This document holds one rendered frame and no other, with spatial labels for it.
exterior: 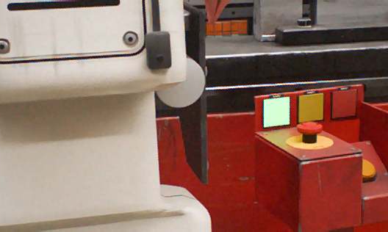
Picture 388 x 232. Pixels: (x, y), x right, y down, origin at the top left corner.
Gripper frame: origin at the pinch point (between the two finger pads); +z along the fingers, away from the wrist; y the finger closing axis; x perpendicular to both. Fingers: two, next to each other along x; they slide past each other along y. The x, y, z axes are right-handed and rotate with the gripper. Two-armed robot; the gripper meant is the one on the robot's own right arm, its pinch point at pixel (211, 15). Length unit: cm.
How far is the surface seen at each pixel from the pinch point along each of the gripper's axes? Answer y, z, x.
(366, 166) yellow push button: -27.7, 29.1, 2.2
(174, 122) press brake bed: -1.6, 37.9, -21.4
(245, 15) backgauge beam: -26, 43, -61
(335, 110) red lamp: -25.6, 26.1, -8.3
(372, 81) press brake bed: -39, 32, -22
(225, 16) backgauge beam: -21, 43, -61
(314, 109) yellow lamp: -21.8, 25.3, -8.2
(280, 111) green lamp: -15.6, 24.7, -7.6
